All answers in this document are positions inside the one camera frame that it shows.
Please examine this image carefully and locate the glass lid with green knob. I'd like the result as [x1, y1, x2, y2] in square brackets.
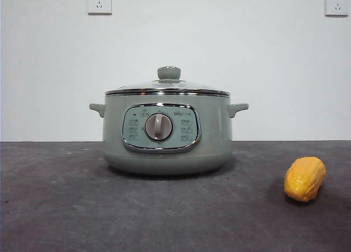
[105, 66, 230, 96]

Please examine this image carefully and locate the yellow corn cob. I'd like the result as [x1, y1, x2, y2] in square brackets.
[284, 157, 327, 203]

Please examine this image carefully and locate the pale green electric cooking pot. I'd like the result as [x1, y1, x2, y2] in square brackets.
[89, 91, 250, 176]

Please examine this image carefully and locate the white wall socket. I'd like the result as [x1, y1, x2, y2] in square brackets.
[325, 0, 346, 17]
[87, 0, 112, 16]

